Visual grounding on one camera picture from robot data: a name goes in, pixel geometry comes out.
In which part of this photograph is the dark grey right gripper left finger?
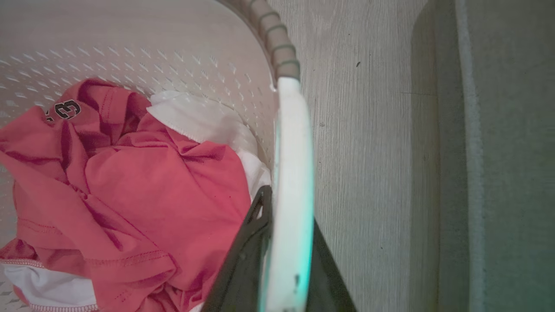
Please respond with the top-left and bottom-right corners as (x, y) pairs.
(201, 185), (273, 312)

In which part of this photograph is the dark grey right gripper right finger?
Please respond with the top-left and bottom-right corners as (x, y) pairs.
(305, 219), (358, 312)

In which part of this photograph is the white perforated plastic laundry basket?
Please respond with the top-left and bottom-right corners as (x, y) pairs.
(0, 0), (315, 312)

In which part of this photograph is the red shirt with black number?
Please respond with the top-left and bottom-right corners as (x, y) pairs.
(0, 78), (253, 312)

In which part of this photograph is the white cloth garment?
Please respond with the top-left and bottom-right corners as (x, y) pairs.
(147, 90), (272, 202)

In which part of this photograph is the grey sofa base with piping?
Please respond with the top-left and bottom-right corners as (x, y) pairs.
(410, 0), (555, 312)

